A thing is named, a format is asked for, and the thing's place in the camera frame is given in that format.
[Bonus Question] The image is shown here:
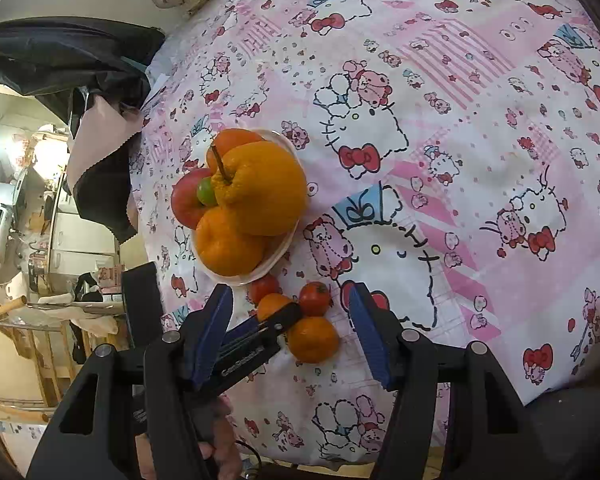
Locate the small green fruit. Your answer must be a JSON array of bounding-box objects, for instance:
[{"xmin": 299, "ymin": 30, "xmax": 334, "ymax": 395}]
[{"xmin": 196, "ymin": 176, "xmax": 217, "ymax": 207}]

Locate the large round orange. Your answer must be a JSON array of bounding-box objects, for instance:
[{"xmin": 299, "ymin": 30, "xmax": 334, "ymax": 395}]
[{"xmin": 195, "ymin": 208, "xmax": 268, "ymax": 277}]

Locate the small mandarin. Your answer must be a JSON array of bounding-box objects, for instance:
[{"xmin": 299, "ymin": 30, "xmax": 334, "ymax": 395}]
[
  {"xmin": 286, "ymin": 316, "xmax": 341, "ymax": 364},
  {"xmin": 256, "ymin": 293, "xmax": 293, "ymax": 322}
]

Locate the red cherry tomato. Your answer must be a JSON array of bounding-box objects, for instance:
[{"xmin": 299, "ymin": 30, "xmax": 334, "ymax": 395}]
[
  {"xmin": 298, "ymin": 281, "xmax": 332, "ymax": 317},
  {"xmin": 250, "ymin": 274, "xmax": 282, "ymax": 306}
]

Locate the black plastic garment cover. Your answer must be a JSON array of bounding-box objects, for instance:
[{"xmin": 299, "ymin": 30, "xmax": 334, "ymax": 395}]
[{"xmin": 0, "ymin": 17, "xmax": 166, "ymax": 126}]

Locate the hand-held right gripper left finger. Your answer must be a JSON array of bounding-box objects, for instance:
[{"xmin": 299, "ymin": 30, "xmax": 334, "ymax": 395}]
[{"xmin": 25, "ymin": 282, "xmax": 236, "ymax": 480}]

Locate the white kitchen cabinet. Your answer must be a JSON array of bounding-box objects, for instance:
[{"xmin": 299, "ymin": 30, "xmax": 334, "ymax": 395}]
[{"xmin": 50, "ymin": 175, "xmax": 121, "ymax": 281}]

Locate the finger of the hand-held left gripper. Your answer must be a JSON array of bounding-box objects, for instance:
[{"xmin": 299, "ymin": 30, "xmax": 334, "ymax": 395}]
[
  {"xmin": 222, "ymin": 303, "xmax": 304, "ymax": 359},
  {"xmin": 121, "ymin": 261, "xmax": 164, "ymax": 347}
]

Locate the red apple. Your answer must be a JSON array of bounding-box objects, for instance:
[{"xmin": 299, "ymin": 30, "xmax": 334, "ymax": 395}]
[{"xmin": 171, "ymin": 169, "xmax": 216, "ymax": 231}]

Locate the pink cartoon printed bedsheet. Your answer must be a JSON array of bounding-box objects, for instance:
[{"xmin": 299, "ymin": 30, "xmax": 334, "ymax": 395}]
[{"xmin": 127, "ymin": 0, "xmax": 600, "ymax": 466}]

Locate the pink ceramic plate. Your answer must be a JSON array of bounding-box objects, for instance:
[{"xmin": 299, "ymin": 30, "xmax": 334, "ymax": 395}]
[{"xmin": 189, "ymin": 129, "xmax": 301, "ymax": 287}]

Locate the pear-shaped orange citrus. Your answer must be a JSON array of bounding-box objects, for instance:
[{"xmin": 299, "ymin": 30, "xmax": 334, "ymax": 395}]
[{"xmin": 210, "ymin": 141, "xmax": 308, "ymax": 237}]

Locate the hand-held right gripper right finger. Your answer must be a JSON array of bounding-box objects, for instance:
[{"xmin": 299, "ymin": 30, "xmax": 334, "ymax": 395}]
[{"xmin": 349, "ymin": 282, "xmax": 541, "ymax": 480}]

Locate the wooden rack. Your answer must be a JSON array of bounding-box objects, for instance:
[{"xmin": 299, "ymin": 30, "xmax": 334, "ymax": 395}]
[{"xmin": 0, "ymin": 295, "xmax": 81, "ymax": 411}]

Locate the pink zigzag-edged cloth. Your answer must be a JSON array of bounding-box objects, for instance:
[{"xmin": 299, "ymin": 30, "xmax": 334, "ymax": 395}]
[{"xmin": 65, "ymin": 95, "xmax": 143, "ymax": 243}]

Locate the black cable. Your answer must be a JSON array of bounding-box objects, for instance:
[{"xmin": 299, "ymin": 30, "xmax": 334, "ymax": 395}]
[{"xmin": 232, "ymin": 440, "xmax": 266, "ymax": 476}]

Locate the person's left hand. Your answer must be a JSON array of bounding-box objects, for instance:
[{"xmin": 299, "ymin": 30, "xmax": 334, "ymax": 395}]
[{"xmin": 198, "ymin": 394, "xmax": 243, "ymax": 480}]

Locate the medium mandarin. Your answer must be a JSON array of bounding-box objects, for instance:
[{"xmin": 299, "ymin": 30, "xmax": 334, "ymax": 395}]
[{"xmin": 206, "ymin": 128, "xmax": 266, "ymax": 171}]

